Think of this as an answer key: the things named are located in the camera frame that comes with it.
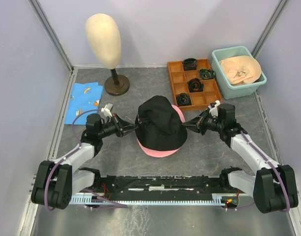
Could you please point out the rolled black belt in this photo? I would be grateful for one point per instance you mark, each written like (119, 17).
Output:
(195, 85)
(189, 64)

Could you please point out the rolled black belt middle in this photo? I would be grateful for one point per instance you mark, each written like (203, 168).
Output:
(195, 85)

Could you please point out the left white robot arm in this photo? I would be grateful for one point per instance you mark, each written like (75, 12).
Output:
(57, 181)

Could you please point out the wooden compartment tray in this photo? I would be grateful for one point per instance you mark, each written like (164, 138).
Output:
(179, 79)

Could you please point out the teal plastic bin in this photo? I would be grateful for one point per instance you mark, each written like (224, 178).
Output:
(229, 91)

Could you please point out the blue patterned cloth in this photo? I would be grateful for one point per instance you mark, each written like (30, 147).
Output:
(84, 97)

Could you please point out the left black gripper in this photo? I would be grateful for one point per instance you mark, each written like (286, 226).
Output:
(122, 126)

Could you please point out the pink bucket hat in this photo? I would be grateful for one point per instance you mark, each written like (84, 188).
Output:
(161, 154)

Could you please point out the beige mannequin head stand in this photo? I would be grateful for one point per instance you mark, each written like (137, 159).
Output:
(104, 38)

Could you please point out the rolled dark belt bottom-left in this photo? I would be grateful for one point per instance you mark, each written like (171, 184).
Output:
(183, 99)

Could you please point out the black smiley bucket hat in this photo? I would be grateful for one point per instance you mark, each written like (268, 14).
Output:
(159, 125)

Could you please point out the rolled black belt top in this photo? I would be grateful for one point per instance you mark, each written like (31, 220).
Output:
(189, 64)

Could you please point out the beige bucket hat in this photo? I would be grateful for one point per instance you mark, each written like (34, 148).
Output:
(241, 70)

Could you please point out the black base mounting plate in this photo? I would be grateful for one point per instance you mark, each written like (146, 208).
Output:
(162, 188)

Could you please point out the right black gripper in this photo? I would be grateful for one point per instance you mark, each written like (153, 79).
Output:
(196, 124)

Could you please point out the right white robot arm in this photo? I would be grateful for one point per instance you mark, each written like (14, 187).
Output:
(273, 186)

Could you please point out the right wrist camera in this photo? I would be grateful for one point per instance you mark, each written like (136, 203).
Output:
(213, 108)

